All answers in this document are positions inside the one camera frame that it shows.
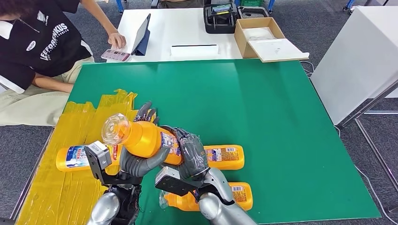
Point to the white table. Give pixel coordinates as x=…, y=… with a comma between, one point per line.
x=177, y=28

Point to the white plastic bag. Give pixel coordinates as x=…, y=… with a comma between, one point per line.
x=258, y=33

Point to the white board lid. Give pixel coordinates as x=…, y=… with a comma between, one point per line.
x=276, y=49

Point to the yellow tape patch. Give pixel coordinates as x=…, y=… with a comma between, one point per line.
x=56, y=192

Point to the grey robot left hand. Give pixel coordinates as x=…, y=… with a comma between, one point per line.
x=133, y=166

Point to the black equipment case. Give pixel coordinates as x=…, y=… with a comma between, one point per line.
x=220, y=23

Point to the blue rack frame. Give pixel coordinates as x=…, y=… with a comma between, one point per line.
x=270, y=4
x=119, y=5

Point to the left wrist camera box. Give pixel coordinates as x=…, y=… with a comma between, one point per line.
x=98, y=155

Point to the green crate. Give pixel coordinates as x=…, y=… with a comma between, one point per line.
x=252, y=2

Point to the person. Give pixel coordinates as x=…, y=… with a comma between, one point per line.
x=40, y=40
x=180, y=3

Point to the pink phone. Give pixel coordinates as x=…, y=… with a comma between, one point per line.
x=115, y=55

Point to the metal frame bars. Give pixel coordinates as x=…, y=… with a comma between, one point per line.
x=371, y=102

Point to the orange detergent bottle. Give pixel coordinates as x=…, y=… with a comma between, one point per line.
x=227, y=156
x=146, y=139
x=70, y=158
x=242, y=195

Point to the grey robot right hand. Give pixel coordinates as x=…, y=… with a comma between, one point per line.
x=194, y=155

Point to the white cabinet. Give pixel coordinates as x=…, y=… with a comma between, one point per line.
x=354, y=59

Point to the cardboard box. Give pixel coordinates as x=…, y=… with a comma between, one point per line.
x=240, y=38

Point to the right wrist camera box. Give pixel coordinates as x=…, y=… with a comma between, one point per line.
x=171, y=183

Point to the tablet in blue case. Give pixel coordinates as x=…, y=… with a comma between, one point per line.
x=140, y=34

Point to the flat white box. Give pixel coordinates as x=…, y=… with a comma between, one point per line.
x=194, y=51

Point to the person's left hand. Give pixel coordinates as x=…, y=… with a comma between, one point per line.
x=117, y=40

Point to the grey case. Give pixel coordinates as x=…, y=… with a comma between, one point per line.
x=253, y=11

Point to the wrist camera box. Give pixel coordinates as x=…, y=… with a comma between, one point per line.
x=171, y=183
x=98, y=155

